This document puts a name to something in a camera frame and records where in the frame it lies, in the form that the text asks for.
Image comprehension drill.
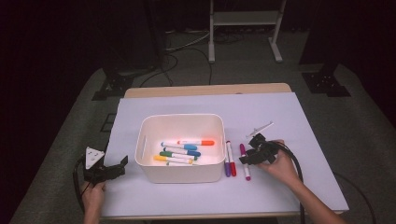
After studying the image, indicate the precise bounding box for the light blue marker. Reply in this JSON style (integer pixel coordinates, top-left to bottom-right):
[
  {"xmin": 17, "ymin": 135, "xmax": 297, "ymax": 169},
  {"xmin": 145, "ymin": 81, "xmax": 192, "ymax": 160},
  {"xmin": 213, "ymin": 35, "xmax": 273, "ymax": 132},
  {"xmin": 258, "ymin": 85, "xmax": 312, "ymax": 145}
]
[{"xmin": 160, "ymin": 141, "xmax": 199, "ymax": 151}]

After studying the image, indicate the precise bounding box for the magenta marker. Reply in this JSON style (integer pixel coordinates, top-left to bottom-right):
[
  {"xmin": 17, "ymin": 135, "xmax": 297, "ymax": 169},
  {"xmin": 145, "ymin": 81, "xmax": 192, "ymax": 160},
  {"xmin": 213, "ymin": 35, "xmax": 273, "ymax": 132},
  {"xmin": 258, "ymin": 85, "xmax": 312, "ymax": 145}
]
[{"xmin": 239, "ymin": 143, "xmax": 252, "ymax": 182}]

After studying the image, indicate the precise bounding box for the white floor cable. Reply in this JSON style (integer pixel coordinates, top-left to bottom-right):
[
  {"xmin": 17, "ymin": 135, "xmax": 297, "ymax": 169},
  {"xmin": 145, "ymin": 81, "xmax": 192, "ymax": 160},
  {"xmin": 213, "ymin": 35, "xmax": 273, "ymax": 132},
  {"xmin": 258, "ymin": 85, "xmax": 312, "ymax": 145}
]
[{"xmin": 164, "ymin": 28, "xmax": 213, "ymax": 52}]

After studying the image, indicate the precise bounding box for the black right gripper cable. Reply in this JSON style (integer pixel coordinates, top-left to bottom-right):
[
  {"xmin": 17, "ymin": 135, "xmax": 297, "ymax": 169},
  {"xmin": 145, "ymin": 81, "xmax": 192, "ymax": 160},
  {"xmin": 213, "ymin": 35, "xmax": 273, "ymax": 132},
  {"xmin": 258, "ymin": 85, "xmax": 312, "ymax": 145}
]
[{"xmin": 273, "ymin": 140, "xmax": 378, "ymax": 224}]

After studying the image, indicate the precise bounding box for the yellow marker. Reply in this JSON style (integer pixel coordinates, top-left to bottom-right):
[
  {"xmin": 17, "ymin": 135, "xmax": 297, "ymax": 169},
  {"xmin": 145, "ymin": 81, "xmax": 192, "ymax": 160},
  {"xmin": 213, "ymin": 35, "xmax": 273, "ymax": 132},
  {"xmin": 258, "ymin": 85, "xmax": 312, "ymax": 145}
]
[{"xmin": 152, "ymin": 154, "xmax": 194, "ymax": 165}]

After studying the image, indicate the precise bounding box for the white plastic bin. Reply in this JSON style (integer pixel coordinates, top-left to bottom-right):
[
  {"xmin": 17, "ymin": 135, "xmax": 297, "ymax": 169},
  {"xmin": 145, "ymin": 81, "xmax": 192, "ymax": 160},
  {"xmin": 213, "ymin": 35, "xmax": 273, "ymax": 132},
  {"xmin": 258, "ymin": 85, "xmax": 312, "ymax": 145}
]
[{"xmin": 134, "ymin": 113, "xmax": 227, "ymax": 185}]

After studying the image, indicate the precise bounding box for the black stand base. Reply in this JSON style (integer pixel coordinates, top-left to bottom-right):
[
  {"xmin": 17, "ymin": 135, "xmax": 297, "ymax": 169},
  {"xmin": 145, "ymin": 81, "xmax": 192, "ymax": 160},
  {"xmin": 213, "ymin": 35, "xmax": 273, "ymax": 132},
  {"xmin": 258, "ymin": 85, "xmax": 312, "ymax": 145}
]
[
  {"xmin": 301, "ymin": 63, "xmax": 352, "ymax": 98},
  {"xmin": 92, "ymin": 65, "xmax": 135, "ymax": 102}
]

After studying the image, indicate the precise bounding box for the dark blue marker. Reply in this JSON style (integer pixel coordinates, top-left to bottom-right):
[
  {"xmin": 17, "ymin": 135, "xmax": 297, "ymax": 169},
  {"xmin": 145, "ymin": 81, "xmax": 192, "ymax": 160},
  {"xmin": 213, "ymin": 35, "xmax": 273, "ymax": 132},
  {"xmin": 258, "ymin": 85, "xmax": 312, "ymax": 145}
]
[{"xmin": 163, "ymin": 147, "xmax": 203, "ymax": 158}]

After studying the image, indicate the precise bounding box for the black floor cable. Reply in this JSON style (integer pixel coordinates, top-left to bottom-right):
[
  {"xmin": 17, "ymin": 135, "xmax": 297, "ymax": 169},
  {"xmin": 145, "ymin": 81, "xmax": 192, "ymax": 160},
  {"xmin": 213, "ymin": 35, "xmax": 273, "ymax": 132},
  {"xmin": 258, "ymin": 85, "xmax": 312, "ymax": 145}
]
[{"xmin": 139, "ymin": 46, "xmax": 215, "ymax": 89}]

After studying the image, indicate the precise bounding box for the orange marker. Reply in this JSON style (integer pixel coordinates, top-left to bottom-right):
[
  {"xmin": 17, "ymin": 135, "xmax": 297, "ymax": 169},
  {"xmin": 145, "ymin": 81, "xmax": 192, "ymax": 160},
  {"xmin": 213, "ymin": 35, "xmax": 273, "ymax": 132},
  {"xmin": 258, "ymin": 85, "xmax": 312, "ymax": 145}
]
[{"xmin": 177, "ymin": 139, "xmax": 216, "ymax": 147}]

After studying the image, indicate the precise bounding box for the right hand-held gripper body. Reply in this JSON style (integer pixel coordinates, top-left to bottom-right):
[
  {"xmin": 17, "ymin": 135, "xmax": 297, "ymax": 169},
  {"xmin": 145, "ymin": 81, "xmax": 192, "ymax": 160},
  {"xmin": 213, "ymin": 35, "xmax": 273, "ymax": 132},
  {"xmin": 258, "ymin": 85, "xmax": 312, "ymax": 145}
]
[{"xmin": 245, "ymin": 120, "xmax": 278, "ymax": 164}]

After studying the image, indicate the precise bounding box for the white paper sheet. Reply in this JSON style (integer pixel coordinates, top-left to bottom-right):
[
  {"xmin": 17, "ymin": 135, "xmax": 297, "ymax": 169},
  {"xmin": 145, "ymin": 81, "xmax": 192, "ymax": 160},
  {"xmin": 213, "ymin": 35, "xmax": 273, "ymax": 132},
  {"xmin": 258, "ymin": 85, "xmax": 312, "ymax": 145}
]
[{"xmin": 101, "ymin": 91, "xmax": 350, "ymax": 217}]

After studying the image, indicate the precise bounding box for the white metal stand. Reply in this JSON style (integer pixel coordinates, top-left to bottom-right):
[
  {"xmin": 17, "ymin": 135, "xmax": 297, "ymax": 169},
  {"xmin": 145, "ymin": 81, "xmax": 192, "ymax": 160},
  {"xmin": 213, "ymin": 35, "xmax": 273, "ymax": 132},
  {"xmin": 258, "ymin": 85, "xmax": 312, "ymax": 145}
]
[{"xmin": 207, "ymin": 0, "xmax": 288, "ymax": 64}]

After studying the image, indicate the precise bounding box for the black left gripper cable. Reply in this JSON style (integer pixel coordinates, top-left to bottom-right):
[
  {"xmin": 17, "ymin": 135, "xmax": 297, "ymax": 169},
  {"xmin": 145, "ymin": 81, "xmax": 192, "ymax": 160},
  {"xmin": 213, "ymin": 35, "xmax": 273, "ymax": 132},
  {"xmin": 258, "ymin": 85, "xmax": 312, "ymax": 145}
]
[{"xmin": 72, "ymin": 158, "xmax": 87, "ymax": 214}]

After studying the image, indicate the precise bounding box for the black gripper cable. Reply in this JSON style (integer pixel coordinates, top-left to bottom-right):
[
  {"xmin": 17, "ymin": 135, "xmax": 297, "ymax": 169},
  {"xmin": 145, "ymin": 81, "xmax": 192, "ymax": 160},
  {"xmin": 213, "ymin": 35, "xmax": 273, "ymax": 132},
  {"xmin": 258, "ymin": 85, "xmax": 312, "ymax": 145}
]
[
  {"xmin": 72, "ymin": 158, "xmax": 87, "ymax": 214},
  {"xmin": 273, "ymin": 140, "xmax": 378, "ymax": 224}
]

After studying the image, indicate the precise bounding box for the person's right hand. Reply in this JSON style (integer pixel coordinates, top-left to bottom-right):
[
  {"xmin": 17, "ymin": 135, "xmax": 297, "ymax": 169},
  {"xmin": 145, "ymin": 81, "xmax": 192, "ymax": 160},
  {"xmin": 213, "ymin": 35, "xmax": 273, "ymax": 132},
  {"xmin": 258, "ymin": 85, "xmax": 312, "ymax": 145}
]
[{"xmin": 256, "ymin": 139, "xmax": 302, "ymax": 188}]

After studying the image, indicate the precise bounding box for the red marker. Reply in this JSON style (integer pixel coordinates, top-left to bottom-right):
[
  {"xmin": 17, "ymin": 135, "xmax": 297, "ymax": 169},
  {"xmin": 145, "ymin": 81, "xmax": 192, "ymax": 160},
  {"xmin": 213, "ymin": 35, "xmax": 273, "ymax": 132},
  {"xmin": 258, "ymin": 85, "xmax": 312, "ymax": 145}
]
[{"xmin": 225, "ymin": 140, "xmax": 238, "ymax": 177}]

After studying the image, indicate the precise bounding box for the purple marker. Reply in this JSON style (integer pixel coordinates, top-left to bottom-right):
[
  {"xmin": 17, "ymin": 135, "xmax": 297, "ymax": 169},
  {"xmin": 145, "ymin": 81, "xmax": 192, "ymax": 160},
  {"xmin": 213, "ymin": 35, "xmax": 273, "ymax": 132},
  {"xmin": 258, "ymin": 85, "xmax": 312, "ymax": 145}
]
[{"xmin": 224, "ymin": 147, "xmax": 232, "ymax": 178}]

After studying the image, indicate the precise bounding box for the person's left hand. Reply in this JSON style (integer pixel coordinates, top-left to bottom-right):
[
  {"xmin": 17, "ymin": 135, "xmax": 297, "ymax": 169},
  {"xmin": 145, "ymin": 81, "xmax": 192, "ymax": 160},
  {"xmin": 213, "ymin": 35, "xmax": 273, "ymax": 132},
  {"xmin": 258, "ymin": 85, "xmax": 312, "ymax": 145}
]
[{"xmin": 80, "ymin": 181, "xmax": 106, "ymax": 207}]

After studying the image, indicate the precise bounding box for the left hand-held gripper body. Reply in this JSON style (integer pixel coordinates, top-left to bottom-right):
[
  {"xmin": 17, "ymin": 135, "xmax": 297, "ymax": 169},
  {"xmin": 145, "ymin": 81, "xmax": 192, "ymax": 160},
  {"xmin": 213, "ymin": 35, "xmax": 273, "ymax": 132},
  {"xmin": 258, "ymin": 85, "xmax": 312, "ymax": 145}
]
[{"xmin": 81, "ymin": 146, "xmax": 112, "ymax": 187}]

